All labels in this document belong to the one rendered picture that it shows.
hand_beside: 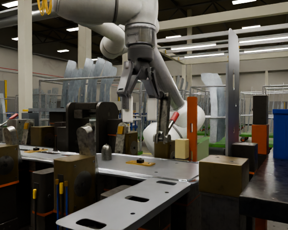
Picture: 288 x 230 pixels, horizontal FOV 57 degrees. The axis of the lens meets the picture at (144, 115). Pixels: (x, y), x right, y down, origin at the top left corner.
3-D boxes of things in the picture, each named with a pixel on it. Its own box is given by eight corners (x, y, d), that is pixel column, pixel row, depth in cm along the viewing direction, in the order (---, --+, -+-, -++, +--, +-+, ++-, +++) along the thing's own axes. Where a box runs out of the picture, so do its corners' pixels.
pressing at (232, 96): (225, 181, 59) (226, 26, 58) (236, 170, 69) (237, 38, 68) (227, 181, 58) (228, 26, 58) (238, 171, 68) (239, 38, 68)
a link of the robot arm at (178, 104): (172, 138, 169) (198, 118, 174) (186, 147, 155) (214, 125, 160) (109, 28, 136) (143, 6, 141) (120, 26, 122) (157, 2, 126)
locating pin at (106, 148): (99, 164, 84) (99, 143, 84) (105, 163, 87) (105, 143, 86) (107, 165, 82) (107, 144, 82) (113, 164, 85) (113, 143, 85)
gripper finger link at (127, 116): (132, 96, 71) (131, 96, 71) (133, 122, 71) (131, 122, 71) (123, 96, 73) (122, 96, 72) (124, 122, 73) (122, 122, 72)
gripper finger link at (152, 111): (146, 98, 84) (148, 98, 84) (147, 120, 84) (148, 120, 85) (155, 98, 82) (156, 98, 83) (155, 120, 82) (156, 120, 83)
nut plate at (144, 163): (125, 163, 78) (125, 159, 78) (131, 161, 82) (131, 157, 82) (149, 166, 74) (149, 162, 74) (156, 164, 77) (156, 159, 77)
